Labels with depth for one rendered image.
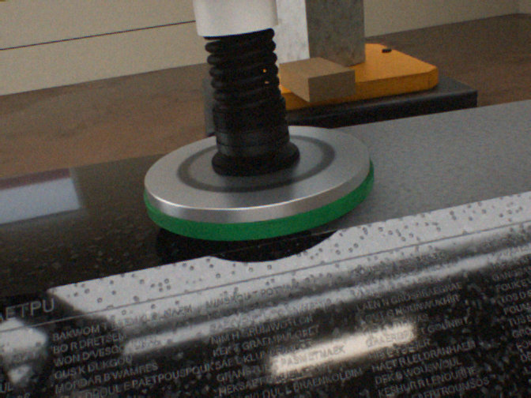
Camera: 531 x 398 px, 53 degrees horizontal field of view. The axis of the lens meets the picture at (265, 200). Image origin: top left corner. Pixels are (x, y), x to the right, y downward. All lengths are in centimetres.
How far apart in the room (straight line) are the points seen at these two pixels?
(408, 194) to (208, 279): 21
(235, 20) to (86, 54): 626
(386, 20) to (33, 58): 431
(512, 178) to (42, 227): 47
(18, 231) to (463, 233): 43
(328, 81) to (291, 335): 71
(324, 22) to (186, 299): 97
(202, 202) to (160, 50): 624
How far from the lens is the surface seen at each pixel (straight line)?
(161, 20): 662
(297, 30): 130
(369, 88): 121
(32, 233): 58
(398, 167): 59
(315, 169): 47
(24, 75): 681
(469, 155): 62
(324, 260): 45
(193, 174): 50
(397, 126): 72
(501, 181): 56
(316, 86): 106
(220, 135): 48
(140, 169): 68
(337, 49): 134
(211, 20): 45
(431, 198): 51
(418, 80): 125
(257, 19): 45
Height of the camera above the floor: 105
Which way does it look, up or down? 24 degrees down
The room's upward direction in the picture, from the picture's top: 7 degrees counter-clockwise
